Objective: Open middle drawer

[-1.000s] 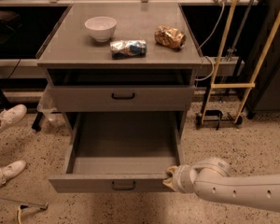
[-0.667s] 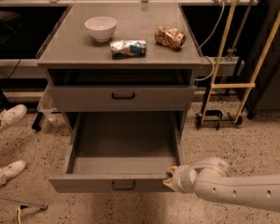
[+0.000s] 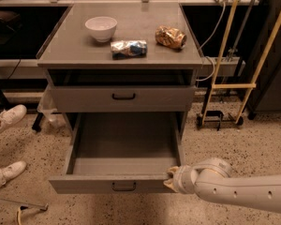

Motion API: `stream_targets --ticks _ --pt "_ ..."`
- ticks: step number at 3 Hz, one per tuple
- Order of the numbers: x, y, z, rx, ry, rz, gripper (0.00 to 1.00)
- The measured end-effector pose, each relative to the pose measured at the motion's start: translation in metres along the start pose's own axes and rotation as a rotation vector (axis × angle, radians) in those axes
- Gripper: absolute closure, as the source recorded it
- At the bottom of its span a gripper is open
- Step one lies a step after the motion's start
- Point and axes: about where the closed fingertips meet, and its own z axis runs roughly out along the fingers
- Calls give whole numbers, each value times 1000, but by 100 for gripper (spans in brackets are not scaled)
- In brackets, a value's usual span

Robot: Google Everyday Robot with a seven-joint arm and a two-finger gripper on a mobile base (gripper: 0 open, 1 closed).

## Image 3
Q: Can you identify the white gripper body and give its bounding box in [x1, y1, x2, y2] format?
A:
[170, 165, 199, 194]

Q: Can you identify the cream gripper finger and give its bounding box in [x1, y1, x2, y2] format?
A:
[163, 169, 178, 192]

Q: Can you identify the grey drawer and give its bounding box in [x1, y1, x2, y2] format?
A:
[50, 112, 185, 194]
[50, 86, 194, 113]

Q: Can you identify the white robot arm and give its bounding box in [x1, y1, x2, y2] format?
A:
[164, 157, 281, 214]

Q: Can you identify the grey drawer cabinet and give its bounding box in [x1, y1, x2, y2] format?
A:
[36, 2, 204, 133]

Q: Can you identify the grey top drawer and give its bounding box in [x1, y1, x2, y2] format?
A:
[50, 86, 194, 113]

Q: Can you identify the grey grabber stick tool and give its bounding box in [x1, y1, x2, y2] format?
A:
[0, 199, 49, 225]

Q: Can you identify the crushed blue silver can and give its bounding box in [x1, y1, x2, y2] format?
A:
[111, 40, 147, 59]

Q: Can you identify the crushed gold can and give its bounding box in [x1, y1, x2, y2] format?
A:
[155, 25, 187, 50]

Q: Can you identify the white bowl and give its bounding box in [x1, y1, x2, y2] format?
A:
[85, 17, 117, 42]

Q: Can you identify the white sneaker lower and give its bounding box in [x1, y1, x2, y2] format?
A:
[0, 161, 26, 188]

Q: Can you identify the white sneaker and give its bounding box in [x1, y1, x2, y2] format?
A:
[0, 105, 27, 133]
[0, 161, 26, 188]

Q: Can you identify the white sneaker upper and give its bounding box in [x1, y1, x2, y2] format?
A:
[0, 105, 27, 133]

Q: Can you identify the white power cable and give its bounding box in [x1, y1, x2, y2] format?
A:
[195, 2, 227, 83]

